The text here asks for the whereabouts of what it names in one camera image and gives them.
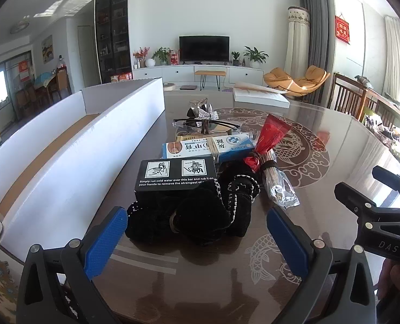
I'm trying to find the person's right hand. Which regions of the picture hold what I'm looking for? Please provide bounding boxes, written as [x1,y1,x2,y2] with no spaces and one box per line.
[377,260,400,311]

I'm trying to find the blue white medicine box bundle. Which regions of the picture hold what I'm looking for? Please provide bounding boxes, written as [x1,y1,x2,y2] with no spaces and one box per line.
[162,133,256,163]

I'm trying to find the dark glass display cabinet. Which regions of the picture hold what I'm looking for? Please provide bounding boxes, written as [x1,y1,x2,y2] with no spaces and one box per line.
[95,0,133,84]

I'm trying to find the black printed box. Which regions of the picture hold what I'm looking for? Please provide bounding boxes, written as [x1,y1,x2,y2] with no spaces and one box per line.
[134,158,217,203]

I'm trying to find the wooden stool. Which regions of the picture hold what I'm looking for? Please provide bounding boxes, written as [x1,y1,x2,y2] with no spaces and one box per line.
[194,70,228,91]

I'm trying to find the black television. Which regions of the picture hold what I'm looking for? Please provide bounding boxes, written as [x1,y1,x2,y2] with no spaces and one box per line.
[179,35,230,63]

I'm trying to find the black velvet pouch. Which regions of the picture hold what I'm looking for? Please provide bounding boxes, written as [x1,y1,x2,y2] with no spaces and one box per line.
[125,162,261,246]

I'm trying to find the long white cardboard box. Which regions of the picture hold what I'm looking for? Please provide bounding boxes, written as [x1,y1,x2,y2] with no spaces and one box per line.
[0,77,165,264]

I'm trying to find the orange lounge chair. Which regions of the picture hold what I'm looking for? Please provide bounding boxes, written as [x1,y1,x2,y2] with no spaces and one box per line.
[263,65,331,99]

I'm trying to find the red snack packet bundle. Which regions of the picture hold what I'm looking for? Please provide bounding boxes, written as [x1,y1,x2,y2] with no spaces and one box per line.
[244,114,301,209]

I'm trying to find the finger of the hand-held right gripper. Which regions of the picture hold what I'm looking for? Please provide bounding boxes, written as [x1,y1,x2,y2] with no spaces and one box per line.
[372,165,400,206]
[334,182,400,225]

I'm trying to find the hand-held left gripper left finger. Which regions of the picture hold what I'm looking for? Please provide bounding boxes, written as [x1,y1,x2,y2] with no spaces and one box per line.
[16,206,129,324]

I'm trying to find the white television cabinet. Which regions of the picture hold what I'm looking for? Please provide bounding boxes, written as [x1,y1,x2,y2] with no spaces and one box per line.
[132,64,265,90]

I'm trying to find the large leafy potted plant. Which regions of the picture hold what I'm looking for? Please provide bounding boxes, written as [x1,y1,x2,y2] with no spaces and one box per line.
[243,46,269,69]

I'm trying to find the red door notice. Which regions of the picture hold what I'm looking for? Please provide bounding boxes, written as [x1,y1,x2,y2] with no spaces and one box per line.
[18,61,31,82]

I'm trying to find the orange snack boxes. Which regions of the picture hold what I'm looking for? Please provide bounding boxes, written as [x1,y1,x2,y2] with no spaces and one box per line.
[110,72,134,83]

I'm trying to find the wooden dining chair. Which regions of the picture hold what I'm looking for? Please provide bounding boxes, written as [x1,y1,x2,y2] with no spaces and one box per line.
[55,67,72,97]

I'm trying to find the covered standing air conditioner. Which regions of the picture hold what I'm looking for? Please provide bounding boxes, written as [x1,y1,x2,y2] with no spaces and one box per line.
[285,6,311,75]

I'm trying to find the clear safety glasses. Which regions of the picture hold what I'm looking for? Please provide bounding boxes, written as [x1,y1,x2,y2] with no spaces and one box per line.
[172,118,242,135]

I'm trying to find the white sheer curtain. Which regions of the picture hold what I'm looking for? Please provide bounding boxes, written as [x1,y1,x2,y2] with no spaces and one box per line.
[384,15,400,98]

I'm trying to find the white flat gift box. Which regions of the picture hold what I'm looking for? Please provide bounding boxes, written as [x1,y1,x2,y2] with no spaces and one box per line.
[233,82,291,109]

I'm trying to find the blue folding fan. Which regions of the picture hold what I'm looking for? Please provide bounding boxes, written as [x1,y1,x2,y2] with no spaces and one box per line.
[34,72,54,86]

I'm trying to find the silver glitter bow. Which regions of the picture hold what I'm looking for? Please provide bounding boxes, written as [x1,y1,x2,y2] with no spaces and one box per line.
[186,104,218,121]

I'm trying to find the cluttered wooden side table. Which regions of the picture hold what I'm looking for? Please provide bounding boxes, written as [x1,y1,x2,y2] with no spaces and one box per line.
[354,74,400,173]

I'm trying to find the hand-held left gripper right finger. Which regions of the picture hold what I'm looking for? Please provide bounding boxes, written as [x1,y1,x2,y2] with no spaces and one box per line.
[267,206,378,324]

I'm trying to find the red wall hanging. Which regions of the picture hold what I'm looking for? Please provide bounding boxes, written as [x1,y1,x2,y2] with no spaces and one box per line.
[334,15,352,44]

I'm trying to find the white door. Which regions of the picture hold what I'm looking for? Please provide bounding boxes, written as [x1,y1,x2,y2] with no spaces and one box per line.
[77,25,101,88]

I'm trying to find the framed wall painting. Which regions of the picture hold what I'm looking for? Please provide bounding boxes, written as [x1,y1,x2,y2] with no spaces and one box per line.
[41,35,54,64]

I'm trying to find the grey curtain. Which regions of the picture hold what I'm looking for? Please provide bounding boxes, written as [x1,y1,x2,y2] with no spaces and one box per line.
[299,0,337,105]

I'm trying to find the green potted plant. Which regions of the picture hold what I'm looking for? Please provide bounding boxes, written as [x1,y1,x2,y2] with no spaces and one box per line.
[152,47,172,66]

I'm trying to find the red flower vase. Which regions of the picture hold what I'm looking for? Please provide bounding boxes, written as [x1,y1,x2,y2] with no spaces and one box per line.
[133,46,151,69]

